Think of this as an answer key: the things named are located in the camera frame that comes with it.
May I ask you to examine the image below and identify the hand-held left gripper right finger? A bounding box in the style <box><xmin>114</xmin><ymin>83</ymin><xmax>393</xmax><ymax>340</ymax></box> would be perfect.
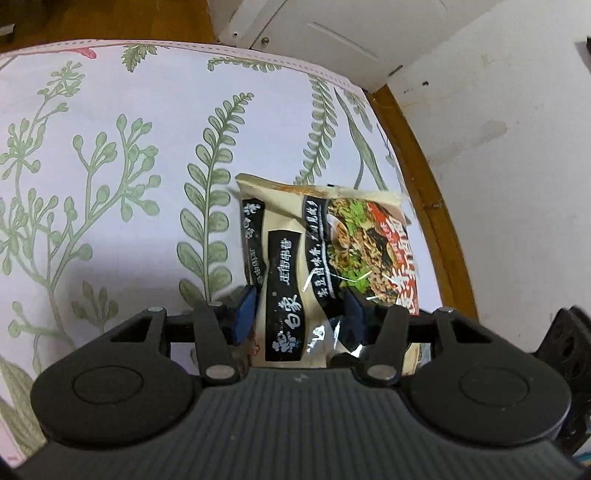
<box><xmin>339</xmin><ymin>288</ymin><xmax>493</xmax><ymax>387</ymax></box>

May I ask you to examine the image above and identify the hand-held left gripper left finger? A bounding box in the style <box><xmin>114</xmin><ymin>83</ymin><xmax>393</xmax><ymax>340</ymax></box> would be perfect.
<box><xmin>108</xmin><ymin>285</ymin><xmax>259</xmax><ymax>387</ymax></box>

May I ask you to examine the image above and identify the beige noodle packet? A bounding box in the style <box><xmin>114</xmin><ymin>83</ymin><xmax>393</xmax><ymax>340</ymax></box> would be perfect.
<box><xmin>235</xmin><ymin>173</ymin><xmax>424</xmax><ymax>378</ymax></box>

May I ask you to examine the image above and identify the floral printed bedsheet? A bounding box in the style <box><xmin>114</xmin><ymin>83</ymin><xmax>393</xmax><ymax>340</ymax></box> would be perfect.
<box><xmin>0</xmin><ymin>39</ymin><xmax>431</xmax><ymax>464</ymax></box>

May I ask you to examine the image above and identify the white door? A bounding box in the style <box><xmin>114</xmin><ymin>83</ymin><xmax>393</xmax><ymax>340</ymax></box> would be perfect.
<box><xmin>217</xmin><ymin>0</ymin><xmax>505</xmax><ymax>92</ymax></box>

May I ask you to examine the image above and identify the wooden bed frame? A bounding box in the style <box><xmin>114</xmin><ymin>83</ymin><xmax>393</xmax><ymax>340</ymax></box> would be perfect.
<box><xmin>366</xmin><ymin>84</ymin><xmax>479</xmax><ymax>320</ymax></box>

